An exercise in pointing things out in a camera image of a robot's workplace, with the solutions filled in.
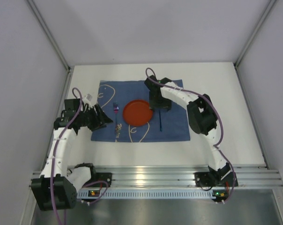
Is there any iridescent purple fork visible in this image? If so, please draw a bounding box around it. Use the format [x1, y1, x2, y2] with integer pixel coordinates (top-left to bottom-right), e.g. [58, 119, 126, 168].
[113, 102, 121, 139]

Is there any orange plastic plate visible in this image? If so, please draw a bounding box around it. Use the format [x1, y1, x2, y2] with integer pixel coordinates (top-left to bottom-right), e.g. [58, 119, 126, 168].
[122, 99, 153, 127]

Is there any blue metal spoon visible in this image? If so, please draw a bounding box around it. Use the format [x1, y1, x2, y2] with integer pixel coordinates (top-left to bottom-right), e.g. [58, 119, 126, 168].
[159, 110, 163, 132]

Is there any blue cloth placemat gold print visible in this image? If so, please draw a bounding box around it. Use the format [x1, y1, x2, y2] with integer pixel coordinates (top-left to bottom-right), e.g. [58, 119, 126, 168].
[91, 81, 190, 143]

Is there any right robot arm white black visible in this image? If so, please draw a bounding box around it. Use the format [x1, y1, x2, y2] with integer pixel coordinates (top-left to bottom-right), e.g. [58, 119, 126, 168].
[144, 75, 236, 186]

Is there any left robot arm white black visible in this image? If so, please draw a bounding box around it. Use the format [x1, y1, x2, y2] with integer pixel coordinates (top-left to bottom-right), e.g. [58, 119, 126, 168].
[31, 98, 112, 211]

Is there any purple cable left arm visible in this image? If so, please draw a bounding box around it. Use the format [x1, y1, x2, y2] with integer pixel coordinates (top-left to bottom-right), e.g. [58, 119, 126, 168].
[49, 88, 109, 225]

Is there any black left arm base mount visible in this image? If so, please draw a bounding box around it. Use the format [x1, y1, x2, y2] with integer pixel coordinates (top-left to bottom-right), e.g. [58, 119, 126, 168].
[83, 164, 112, 187]

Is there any slotted grey cable duct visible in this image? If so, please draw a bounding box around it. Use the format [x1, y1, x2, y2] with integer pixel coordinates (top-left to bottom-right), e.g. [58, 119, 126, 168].
[77, 189, 229, 199]

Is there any aluminium front rail base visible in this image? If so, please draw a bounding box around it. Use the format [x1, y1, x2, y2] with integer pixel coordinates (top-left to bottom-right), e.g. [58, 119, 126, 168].
[96, 165, 283, 189]

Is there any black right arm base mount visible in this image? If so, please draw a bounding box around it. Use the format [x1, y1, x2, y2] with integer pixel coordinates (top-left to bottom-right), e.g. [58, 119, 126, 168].
[194, 163, 238, 191]

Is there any aluminium frame rail left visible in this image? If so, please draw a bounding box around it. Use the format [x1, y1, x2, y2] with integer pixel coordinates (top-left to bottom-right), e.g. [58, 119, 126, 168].
[25, 0, 70, 72]

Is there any aluminium frame rail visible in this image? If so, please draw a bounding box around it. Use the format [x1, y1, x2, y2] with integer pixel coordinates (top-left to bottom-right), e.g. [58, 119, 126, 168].
[233, 0, 278, 69]
[25, 0, 70, 72]

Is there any aluminium frame rail right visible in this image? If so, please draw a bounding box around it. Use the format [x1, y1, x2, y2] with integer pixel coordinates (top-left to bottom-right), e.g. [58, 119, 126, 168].
[233, 0, 278, 69]

